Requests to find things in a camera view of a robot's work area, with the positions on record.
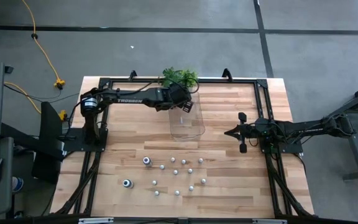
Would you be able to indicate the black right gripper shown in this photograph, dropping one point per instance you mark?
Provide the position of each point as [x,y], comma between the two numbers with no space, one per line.
[253,130]

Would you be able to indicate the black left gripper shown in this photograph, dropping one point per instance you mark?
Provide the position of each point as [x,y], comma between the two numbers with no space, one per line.
[177,99]

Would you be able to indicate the clear plastic tray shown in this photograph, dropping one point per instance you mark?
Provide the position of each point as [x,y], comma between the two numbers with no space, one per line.
[186,127]

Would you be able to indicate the purple food colouring bottle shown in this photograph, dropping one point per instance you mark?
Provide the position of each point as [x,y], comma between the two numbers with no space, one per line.
[146,160]

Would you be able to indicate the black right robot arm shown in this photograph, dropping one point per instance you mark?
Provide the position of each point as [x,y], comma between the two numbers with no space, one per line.
[309,128]

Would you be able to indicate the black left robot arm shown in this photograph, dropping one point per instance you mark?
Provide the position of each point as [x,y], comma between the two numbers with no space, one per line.
[129,100]

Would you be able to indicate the green artificial plant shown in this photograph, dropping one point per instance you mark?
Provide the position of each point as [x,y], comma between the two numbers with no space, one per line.
[182,74]

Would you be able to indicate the black clamp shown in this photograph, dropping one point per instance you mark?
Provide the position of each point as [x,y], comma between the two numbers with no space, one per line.
[132,75]
[227,74]

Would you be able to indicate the yellow power plug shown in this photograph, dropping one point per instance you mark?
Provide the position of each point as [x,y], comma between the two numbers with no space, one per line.
[62,115]
[59,83]

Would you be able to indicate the black support stand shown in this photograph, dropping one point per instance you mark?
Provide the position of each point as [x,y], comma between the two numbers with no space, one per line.
[45,168]

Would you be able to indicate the blue white cup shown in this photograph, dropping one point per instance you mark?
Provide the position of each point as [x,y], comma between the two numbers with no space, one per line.
[18,184]

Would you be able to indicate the silver metal bracket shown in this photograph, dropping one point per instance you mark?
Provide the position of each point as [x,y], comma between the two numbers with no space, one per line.
[269,221]
[95,220]

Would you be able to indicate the dark metal cart frame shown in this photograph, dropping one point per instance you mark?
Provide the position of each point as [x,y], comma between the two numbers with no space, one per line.
[356,155]

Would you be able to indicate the black desk bracket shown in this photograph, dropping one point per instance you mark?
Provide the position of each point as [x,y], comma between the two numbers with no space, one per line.
[8,69]

